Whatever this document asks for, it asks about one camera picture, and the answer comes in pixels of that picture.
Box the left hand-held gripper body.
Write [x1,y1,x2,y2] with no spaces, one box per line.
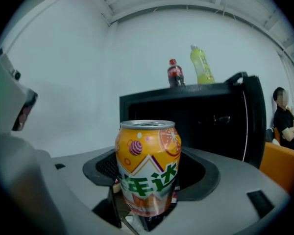
[0,48,39,135]

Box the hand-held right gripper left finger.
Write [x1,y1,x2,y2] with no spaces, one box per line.
[107,185,123,229]

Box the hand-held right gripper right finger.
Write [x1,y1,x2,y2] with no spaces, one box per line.
[139,199,179,232]

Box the orange drink can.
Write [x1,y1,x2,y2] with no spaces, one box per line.
[115,119,182,217]

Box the black fridge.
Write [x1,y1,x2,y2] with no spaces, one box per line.
[119,71,268,169]

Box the yellow-green drink bottle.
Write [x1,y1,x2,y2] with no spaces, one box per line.
[189,44,216,85]

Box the orange sofa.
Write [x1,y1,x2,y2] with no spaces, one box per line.
[259,127,294,195]

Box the cola bottle with red cap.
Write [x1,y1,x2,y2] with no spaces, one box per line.
[167,58,186,88]

